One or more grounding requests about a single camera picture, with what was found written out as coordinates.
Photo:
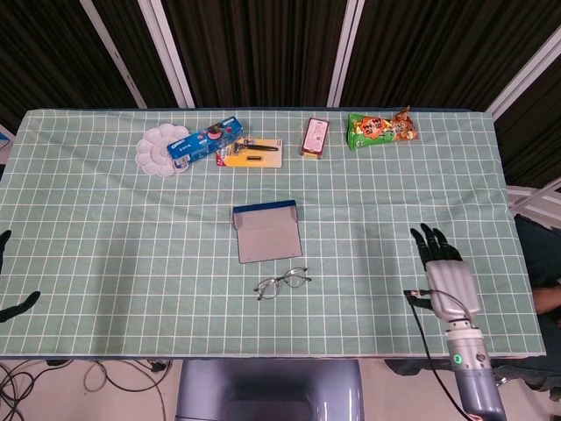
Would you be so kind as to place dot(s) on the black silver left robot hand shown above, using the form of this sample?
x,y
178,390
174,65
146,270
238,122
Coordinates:
x,y
17,306

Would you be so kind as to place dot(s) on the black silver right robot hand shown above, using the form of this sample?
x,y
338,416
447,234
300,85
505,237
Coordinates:
x,y
451,289

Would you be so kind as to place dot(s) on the wire-frame eyeglasses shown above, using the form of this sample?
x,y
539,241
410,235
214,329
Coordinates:
x,y
296,278

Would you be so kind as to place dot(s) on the blue folding glasses case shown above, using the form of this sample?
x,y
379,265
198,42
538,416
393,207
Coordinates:
x,y
269,239

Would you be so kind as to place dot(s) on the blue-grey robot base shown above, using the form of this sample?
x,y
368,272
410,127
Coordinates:
x,y
271,386

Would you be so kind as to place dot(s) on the person's bare forearm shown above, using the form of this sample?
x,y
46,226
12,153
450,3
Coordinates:
x,y
548,302

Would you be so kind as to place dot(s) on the person in dark shirt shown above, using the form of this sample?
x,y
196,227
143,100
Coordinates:
x,y
541,250

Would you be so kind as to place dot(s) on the chrome caster wheel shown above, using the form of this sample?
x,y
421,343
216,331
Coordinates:
x,y
502,380

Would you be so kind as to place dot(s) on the green checkered tablecloth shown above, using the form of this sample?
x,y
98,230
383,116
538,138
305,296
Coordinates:
x,y
131,263

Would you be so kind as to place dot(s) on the black power plug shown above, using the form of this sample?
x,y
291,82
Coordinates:
x,y
157,366

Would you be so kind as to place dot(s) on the white blue board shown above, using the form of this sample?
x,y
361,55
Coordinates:
x,y
5,142

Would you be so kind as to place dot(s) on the green orange snack bag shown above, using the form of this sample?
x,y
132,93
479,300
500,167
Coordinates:
x,y
377,129

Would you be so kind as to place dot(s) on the small brown red box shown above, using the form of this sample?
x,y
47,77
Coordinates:
x,y
314,136

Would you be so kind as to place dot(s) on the white flower paint palette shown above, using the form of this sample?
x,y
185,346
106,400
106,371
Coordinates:
x,y
151,149

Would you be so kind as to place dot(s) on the razor on yellow card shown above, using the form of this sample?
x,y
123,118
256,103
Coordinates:
x,y
263,160

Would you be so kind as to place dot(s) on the blue Oreo cookie box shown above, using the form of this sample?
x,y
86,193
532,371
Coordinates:
x,y
197,142

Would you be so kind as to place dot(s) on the black pleated curtain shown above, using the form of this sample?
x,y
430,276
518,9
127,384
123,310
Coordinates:
x,y
263,48

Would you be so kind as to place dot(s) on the white metal rack frame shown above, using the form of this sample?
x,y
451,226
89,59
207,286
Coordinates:
x,y
530,197

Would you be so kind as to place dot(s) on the white corner partition post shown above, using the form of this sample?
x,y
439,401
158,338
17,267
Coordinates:
x,y
526,72

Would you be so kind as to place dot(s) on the thin white partition post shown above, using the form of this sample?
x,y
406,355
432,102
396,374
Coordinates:
x,y
114,54

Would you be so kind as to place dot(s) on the wide double white post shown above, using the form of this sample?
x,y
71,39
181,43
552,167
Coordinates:
x,y
168,54

